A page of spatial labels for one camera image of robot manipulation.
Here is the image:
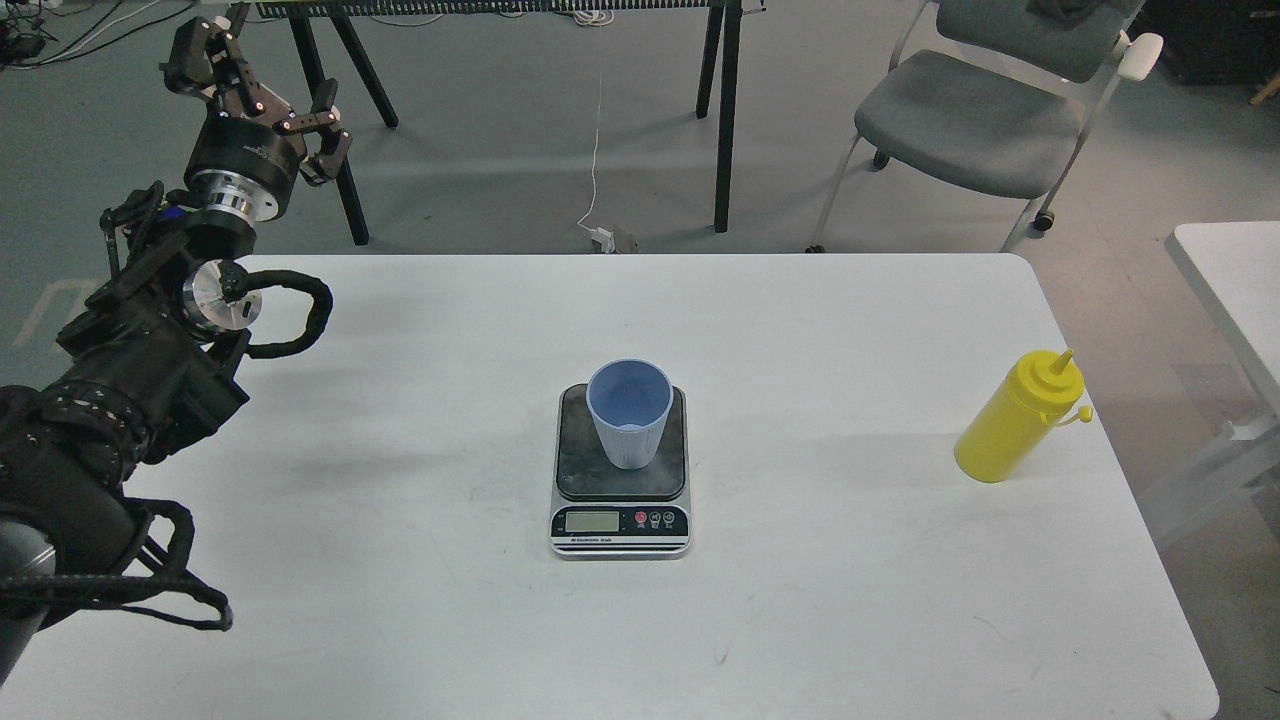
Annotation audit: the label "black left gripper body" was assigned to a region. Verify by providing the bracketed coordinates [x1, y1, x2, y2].
[184, 114, 306, 222]

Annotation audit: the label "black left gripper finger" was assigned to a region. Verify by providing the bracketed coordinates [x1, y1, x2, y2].
[275, 78, 353, 187]
[161, 3, 273, 127]

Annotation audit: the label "blue plastic cup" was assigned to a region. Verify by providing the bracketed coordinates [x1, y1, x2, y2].
[586, 357, 675, 470]

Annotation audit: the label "yellow squeeze bottle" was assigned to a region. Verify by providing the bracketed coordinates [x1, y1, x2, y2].
[954, 348, 1094, 483]

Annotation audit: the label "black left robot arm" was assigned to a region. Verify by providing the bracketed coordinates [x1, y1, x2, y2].
[1, 3, 352, 675]

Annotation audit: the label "digital kitchen scale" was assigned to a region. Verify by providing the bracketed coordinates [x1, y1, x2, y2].
[548, 383, 692, 560]

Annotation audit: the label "white power adapter on floor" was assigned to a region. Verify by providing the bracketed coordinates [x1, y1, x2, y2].
[588, 225, 640, 255]

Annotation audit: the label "black-legged background table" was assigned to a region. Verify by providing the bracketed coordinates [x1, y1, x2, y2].
[228, 0, 765, 246]

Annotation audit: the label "grey office chair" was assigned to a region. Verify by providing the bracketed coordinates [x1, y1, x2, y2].
[850, 1, 1165, 251]

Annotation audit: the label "white side table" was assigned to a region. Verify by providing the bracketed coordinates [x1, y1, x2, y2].
[1166, 222, 1279, 415]

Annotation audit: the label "cables on floor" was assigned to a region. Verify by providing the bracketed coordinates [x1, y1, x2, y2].
[0, 0, 191, 69]

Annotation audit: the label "white hanging cable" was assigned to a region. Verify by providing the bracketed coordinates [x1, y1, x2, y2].
[575, 8, 613, 233]

